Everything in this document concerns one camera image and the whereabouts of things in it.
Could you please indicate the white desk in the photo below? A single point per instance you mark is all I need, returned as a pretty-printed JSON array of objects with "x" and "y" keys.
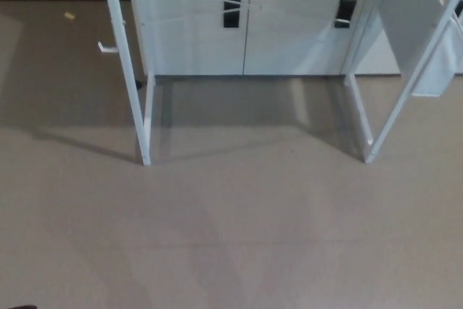
[{"x": 127, "y": 70}]

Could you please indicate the white hanging sheet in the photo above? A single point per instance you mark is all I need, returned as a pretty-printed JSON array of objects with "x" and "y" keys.
[{"x": 434, "y": 70}]

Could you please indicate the beige tape piece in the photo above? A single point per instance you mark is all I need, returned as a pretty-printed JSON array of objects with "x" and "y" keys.
[{"x": 69, "y": 15}]

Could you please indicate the black locker lock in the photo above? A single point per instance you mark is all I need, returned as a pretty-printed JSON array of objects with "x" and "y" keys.
[
  {"x": 231, "y": 16},
  {"x": 345, "y": 12}
]

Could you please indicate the small black object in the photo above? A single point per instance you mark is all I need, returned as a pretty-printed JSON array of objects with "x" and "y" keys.
[{"x": 139, "y": 84}]

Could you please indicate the white hook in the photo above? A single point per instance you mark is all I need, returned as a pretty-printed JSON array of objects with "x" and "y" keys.
[{"x": 106, "y": 47}]

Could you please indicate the white locker cabinet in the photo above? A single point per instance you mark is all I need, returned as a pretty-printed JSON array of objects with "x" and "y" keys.
[{"x": 289, "y": 52}]

